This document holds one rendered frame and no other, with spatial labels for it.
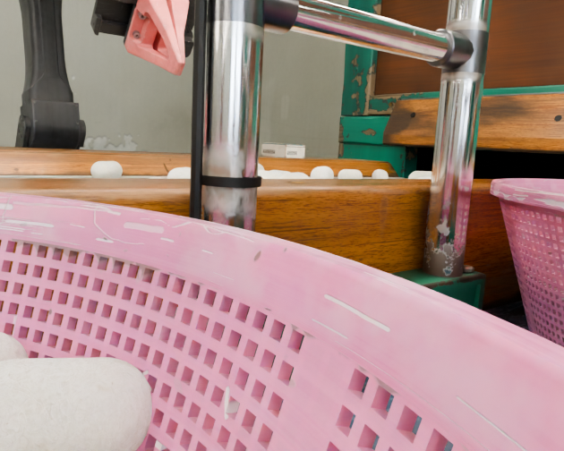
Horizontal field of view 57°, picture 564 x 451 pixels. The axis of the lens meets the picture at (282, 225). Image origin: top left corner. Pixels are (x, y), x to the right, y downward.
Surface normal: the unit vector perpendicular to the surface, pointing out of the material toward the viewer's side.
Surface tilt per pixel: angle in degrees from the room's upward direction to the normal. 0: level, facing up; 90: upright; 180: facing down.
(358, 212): 90
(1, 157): 45
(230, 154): 90
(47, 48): 80
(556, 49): 89
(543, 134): 66
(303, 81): 90
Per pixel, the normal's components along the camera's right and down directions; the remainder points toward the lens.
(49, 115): 0.65, -0.02
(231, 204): 0.17, 0.16
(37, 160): 0.46, -0.58
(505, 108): -0.71, -0.35
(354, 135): -0.80, 0.05
